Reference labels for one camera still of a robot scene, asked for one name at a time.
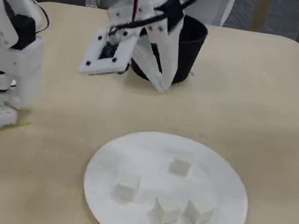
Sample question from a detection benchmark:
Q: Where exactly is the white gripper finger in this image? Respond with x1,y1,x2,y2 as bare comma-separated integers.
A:
156,14,188,94
127,39,170,91

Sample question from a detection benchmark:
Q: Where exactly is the white cube block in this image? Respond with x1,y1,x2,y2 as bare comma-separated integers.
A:
147,193,184,224
111,170,142,203
181,197,215,224
167,152,194,178

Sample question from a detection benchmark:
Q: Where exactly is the black pot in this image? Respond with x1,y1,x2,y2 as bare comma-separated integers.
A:
128,6,212,91

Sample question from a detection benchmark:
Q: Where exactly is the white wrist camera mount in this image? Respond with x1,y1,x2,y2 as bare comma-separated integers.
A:
78,21,140,83

